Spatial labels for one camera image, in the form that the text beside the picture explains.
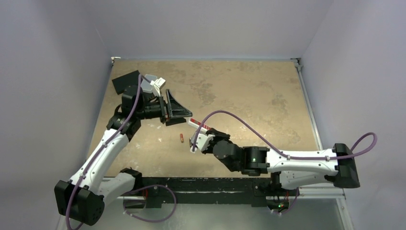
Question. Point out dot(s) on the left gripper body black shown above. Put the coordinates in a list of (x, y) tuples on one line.
[(155, 109)]

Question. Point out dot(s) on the black box upper left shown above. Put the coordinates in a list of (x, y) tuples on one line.
[(127, 80)]

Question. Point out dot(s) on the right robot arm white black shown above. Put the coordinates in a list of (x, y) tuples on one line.
[(291, 169)]

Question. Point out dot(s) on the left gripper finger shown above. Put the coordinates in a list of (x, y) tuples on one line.
[(175, 121), (175, 109)]

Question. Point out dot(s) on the white red remote control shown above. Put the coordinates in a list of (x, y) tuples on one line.
[(195, 124)]

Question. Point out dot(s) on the aluminium frame rail right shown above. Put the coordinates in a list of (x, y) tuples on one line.
[(315, 190)]

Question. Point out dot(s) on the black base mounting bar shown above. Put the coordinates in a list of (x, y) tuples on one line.
[(254, 191)]

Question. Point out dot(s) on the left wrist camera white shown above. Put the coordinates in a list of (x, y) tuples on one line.
[(157, 85)]

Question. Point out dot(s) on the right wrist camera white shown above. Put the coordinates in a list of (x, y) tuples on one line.
[(200, 142)]

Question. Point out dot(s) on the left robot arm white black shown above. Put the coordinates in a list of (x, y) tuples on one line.
[(85, 195)]

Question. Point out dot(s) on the translucent grey plastic case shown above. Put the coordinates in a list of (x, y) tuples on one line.
[(147, 84)]

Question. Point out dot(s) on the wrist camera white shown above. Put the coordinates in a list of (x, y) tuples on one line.
[(157, 85), (200, 142)]

